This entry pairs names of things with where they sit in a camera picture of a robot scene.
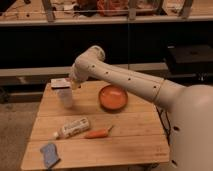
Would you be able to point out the blue eraser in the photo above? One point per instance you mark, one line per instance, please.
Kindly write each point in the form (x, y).
(50, 156)

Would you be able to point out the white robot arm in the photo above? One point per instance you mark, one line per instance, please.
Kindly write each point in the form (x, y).
(190, 107)

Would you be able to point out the black box on shelf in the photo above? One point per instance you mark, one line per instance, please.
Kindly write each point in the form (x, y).
(192, 59)

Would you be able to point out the orange bowl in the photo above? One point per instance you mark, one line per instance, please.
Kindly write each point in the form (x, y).
(112, 97)

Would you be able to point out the orange toy carrot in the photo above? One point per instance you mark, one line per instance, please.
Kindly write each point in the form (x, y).
(102, 133)

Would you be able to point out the white glue bottle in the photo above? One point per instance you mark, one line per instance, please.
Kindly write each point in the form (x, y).
(72, 128)

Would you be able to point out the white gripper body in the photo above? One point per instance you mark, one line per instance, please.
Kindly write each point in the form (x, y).
(68, 82)

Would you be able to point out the wooden folding table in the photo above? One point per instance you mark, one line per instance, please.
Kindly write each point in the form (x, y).
(133, 135)

